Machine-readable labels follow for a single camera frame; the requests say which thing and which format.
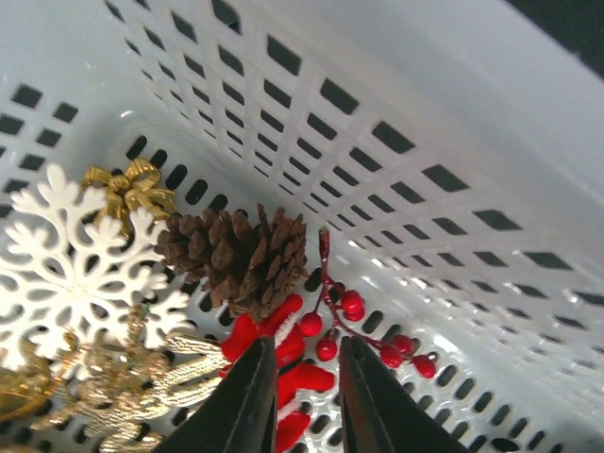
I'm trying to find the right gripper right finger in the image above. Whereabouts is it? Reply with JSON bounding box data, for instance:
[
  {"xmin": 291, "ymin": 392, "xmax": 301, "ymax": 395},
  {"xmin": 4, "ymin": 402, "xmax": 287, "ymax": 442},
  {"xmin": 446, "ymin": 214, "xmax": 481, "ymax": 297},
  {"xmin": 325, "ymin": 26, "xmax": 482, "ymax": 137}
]
[{"xmin": 339, "ymin": 337, "xmax": 467, "ymax": 453}]

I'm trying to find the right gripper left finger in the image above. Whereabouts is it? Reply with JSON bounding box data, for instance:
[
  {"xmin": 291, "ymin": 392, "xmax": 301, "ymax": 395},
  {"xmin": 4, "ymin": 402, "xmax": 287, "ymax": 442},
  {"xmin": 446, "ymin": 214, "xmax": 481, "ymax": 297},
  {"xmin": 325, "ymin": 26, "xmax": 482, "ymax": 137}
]
[{"xmin": 155, "ymin": 337, "xmax": 277, "ymax": 453}]

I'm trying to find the dark brown pinecone ornament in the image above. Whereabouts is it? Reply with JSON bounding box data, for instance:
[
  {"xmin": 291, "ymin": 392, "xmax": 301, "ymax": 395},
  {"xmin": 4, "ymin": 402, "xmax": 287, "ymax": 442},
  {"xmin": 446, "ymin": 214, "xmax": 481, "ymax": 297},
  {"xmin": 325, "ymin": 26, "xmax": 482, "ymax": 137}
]
[{"xmin": 154, "ymin": 204, "xmax": 308, "ymax": 323}]

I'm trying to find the white plastic perforated basket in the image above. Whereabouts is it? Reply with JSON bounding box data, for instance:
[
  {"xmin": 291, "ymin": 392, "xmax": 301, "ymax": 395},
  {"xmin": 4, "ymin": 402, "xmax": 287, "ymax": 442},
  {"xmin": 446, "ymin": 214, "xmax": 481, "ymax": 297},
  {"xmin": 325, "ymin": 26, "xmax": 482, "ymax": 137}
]
[{"xmin": 1, "ymin": 1, "xmax": 603, "ymax": 452}]

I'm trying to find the red santa hat ornament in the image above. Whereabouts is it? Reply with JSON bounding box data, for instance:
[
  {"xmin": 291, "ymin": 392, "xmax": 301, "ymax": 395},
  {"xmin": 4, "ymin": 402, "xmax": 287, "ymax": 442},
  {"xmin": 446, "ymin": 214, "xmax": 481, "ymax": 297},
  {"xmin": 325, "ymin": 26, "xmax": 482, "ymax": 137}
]
[{"xmin": 220, "ymin": 294, "xmax": 336, "ymax": 452}]

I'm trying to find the red berry sprig ornament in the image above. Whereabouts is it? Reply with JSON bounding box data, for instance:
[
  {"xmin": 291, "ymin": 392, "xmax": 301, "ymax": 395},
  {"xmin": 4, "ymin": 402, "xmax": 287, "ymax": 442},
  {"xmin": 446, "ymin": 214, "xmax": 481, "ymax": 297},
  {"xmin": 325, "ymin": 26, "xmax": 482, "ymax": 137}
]
[{"xmin": 299, "ymin": 226, "xmax": 437, "ymax": 378}]

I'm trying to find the white snowflake ornament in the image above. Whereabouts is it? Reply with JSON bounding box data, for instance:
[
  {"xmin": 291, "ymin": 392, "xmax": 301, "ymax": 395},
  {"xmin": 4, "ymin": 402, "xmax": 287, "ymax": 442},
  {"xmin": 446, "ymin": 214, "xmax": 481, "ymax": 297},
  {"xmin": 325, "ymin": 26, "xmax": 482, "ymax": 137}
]
[{"xmin": 1, "ymin": 163, "xmax": 193, "ymax": 370}]

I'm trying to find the gold bow ornament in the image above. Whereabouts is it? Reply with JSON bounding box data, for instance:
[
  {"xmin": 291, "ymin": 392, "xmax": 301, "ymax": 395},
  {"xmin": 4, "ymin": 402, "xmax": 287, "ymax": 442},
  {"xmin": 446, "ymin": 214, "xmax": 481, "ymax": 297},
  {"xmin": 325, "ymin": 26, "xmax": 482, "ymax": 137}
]
[{"xmin": 80, "ymin": 158, "xmax": 176, "ymax": 238}]

